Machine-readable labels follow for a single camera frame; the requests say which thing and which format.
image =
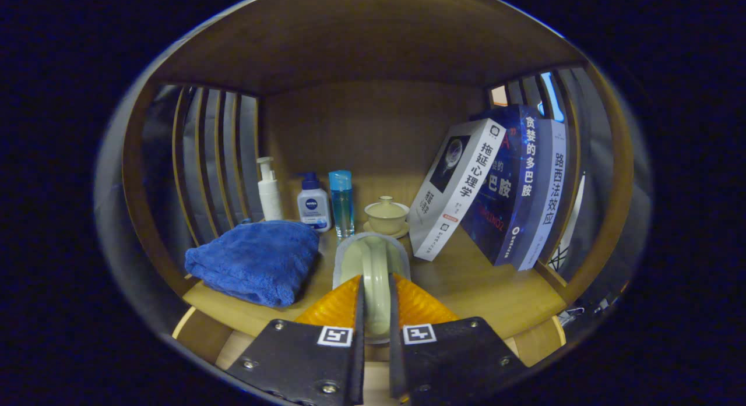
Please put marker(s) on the dark blue book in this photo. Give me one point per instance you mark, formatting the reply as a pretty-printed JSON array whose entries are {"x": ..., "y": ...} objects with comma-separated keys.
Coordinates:
[{"x": 513, "y": 190}]

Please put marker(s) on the beige lidded tea cup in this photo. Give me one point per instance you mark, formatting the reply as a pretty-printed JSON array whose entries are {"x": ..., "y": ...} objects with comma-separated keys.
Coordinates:
[{"x": 386, "y": 216}]

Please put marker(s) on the white pump bottle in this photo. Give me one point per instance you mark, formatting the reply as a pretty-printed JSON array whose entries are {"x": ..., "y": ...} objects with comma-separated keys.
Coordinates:
[{"x": 270, "y": 199}]

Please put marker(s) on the wooden cabinet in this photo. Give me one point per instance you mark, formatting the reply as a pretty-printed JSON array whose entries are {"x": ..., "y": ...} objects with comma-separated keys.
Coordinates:
[{"x": 361, "y": 126}]

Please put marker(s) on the blue folded towel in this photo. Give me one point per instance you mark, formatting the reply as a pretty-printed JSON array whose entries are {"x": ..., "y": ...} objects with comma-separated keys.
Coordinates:
[{"x": 256, "y": 260}]

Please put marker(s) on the wooden countertop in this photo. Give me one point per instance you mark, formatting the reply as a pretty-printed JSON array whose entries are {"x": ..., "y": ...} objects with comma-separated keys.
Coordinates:
[{"x": 466, "y": 289}]

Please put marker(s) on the clear blue bottle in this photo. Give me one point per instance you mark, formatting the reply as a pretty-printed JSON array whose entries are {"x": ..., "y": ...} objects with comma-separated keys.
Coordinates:
[{"x": 342, "y": 205}]

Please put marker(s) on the pale green scrub brush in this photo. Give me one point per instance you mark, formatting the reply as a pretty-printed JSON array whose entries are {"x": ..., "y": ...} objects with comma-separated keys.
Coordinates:
[{"x": 376, "y": 278}]

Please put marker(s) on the white book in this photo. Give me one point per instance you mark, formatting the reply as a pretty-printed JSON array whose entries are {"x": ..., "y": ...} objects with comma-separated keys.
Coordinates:
[{"x": 460, "y": 184}]

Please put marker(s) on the white bottle with blue cap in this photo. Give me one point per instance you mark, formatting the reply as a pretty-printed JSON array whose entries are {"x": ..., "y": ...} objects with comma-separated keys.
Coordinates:
[{"x": 313, "y": 208}]

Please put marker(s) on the lavender book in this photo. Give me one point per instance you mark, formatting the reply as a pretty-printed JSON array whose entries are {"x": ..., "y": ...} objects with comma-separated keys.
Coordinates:
[{"x": 551, "y": 190}]

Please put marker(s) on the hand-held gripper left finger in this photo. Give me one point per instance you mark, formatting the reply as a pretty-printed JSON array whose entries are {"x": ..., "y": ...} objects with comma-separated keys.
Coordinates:
[{"x": 358, "y": 371}]

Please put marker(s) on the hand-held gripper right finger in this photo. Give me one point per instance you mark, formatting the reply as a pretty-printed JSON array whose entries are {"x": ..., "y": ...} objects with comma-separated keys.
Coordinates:
[{"x": 396, "y": 365}]

